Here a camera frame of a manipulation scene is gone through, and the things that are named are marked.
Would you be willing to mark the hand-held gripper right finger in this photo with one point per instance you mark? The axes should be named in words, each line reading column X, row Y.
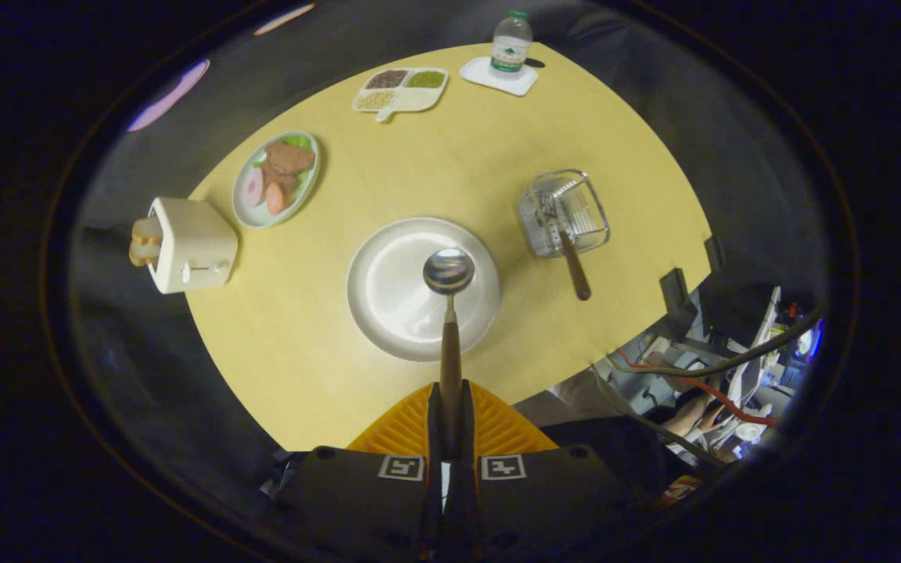
column 544, row 508

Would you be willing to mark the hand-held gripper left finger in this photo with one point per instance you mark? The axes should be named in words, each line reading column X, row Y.
column 357, row 500

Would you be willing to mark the large white plate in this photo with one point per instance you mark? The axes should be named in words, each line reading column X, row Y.
column 388, row 297

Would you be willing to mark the black table clamp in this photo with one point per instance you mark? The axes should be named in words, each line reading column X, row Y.
column 673, row 291
column 714, row 253

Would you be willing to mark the cream toaster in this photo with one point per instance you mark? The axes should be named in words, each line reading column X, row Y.
column 200, row 246

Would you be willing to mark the pale green food plate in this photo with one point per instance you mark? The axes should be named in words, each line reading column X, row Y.
column 251, row 215

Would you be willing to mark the lit computer screen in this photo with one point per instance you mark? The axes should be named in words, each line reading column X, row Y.
column 809, row 342

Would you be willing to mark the red sausage slice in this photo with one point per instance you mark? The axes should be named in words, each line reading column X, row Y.
column 276, row 199

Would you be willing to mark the toast slice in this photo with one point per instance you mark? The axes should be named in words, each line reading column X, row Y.
column 147, row 228
column 143, row 252

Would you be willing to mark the pink ham slice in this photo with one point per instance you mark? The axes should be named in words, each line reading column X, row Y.
column 253, row 188

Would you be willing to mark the brown meat slices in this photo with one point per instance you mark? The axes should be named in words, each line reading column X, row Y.
column 290, row 159

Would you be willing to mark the green lettuce leaf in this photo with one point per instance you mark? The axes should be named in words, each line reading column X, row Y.
column 298, row 141

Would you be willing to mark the black backdrop cloth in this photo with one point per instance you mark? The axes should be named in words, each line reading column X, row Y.
column 732, row 156

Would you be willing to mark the pale beans pile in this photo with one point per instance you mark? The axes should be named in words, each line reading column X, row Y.
column 375, row 100

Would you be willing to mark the cream divided dish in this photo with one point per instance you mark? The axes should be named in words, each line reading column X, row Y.
column 419, row 99

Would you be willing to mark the dark brown beans pile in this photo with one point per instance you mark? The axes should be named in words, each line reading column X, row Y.
column 386, row 79

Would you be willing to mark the green beans pile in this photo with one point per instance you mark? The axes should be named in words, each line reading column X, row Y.
column 426, row 79

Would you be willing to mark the white square coaster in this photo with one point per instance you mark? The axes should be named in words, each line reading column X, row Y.
column 478, row 74

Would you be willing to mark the clear water bottle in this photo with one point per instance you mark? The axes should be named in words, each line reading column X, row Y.
column 511, row 47

